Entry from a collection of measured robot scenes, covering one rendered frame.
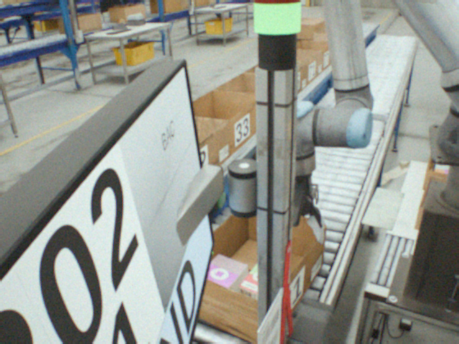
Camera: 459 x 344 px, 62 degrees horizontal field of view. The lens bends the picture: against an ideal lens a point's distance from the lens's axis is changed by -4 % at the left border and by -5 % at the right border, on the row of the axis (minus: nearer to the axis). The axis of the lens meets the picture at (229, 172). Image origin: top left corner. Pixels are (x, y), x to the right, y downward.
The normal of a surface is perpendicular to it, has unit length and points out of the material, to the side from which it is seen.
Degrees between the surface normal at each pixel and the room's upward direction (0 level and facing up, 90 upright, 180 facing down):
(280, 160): 90
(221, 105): 90
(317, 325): 8
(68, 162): 4
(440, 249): 90
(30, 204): 4
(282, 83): 90
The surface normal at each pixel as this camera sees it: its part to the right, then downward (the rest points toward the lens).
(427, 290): -0.50, 0.43
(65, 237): 0.99, -0.04
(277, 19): -0.12, 0.47
